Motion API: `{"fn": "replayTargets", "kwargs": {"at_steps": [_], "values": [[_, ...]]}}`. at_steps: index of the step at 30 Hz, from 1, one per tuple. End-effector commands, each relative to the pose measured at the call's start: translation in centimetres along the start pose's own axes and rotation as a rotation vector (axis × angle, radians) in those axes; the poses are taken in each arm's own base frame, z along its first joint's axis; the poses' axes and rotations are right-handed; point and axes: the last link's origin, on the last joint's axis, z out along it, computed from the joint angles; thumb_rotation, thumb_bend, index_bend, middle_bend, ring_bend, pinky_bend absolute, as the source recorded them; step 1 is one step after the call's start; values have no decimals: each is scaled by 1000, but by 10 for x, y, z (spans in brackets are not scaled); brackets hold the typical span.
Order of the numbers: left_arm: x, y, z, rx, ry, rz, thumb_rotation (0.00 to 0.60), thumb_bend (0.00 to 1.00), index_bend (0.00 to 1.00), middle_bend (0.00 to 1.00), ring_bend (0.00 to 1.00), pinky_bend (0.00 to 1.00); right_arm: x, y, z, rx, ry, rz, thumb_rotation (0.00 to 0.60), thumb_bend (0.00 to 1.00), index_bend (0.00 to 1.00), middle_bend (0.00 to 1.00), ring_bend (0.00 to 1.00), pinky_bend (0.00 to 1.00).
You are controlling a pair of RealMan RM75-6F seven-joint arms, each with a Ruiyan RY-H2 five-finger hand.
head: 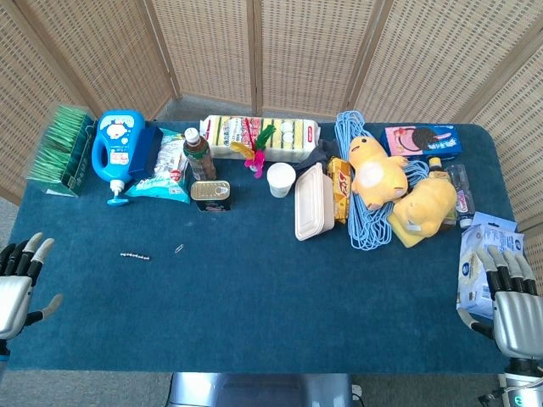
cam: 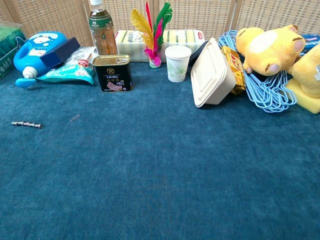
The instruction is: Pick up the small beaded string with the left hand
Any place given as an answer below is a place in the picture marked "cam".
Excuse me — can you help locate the silver metal bead chain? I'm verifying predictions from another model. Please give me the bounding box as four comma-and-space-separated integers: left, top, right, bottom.
11, 121, 45, 130

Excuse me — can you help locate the black luncheon meat can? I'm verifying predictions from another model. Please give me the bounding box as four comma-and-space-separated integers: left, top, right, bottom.
92, 54, 134, 94

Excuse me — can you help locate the dark blue table cloth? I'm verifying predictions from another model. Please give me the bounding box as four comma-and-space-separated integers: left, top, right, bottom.
0, 60, 320, 240

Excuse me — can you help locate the white paper cup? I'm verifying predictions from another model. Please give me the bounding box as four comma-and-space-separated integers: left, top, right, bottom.
164, 45, 193, 84

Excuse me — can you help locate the beige lidded lunch box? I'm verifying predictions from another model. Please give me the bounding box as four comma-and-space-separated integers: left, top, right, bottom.
190, 37, 237, 109

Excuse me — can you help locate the colourful feather shuttlecock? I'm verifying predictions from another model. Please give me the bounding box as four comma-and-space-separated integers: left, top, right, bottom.
130, 0, 174, 69

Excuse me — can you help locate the yellow green sponge pack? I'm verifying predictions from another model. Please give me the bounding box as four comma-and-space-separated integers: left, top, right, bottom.
115, 29, 206, 64

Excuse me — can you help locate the yellow red snack packet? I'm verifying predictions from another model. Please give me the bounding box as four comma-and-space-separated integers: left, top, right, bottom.
220, 45, 247, 96

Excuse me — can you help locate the teal white snack bag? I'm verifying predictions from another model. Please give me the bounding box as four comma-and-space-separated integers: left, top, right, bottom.
35, 46, 99, 85

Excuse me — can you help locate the brown tea drink bottle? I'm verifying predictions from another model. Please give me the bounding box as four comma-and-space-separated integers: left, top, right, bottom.
88, 0, 119, 57

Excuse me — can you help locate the wicker folding screen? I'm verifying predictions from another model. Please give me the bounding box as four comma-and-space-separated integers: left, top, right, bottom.
0, 0, 320, 48

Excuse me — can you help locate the dark blue rectangular box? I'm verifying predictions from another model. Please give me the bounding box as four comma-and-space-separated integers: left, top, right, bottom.
39, 37, 82, 69

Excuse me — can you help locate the yellow plush with white belly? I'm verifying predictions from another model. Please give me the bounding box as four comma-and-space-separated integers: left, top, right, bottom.
235, 23, 307, 77

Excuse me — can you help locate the blue detergent bottle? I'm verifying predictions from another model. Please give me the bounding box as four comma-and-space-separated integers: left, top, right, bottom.
13, 30, 69, 88

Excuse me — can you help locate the yellow sponge block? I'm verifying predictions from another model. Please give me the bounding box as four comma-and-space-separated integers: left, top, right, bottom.
284, 78, 320, 115

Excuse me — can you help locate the plain yellow plush toy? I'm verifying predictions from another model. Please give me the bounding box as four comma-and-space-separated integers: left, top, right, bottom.
290, 44, 320, 99

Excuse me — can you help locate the green tea bag box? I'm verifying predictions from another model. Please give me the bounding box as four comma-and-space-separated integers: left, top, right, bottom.
0, 21, 27, 81

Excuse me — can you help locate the blue pink cookie box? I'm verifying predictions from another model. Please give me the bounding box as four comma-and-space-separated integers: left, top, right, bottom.
299, 33, 320, 55

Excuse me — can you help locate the light blue wire hanger bundle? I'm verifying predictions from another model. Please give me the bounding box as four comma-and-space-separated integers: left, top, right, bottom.
218, 30, 299, 114

